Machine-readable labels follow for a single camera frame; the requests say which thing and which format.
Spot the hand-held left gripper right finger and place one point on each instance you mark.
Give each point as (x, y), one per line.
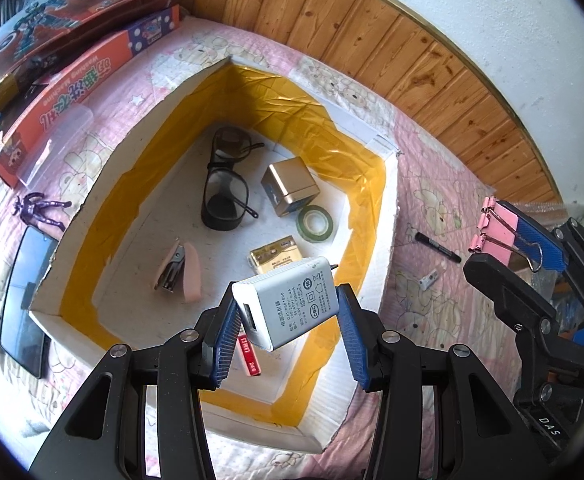
(352, 340)

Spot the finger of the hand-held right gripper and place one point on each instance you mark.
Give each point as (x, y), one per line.
(492, 272)
(547, 247)

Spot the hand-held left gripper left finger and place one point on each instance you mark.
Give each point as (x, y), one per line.
(224, 340)

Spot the pink binder clip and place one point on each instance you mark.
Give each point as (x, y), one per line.
(502, 232)

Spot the pink stapler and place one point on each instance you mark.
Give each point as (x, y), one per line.
(192, 280)

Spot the white charger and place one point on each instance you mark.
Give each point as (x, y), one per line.
(292, 305)

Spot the gold metal cube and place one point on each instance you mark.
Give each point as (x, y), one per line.
(287, 177)

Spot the white cardboard box yellow tape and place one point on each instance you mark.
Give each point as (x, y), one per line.
(137, 145)

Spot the red flash drive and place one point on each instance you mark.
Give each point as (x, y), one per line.
(249, 357)

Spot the black marker pen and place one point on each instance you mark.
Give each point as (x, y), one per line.
(437, 246)

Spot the small gold box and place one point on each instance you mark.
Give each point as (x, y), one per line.
(272, 255)

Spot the black framed glasses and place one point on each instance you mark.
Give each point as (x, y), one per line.
(217, 222)

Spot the green tape roll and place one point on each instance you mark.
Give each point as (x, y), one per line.
(302, 230)

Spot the pink printed blanket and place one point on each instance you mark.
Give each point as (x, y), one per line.
(422, 160)

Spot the black smartphone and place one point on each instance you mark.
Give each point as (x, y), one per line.
(24, 310)

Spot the purple action figure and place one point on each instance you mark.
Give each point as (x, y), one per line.
(37, 210)

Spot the clear plastic case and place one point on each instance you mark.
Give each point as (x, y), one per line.
(57, 145)

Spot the orange toy box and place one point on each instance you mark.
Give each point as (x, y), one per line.
(87, 70)

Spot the yellow edged dark box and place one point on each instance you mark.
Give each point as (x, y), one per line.
(7, 90)

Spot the robot print toy box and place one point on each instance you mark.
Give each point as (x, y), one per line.
(72, 10)

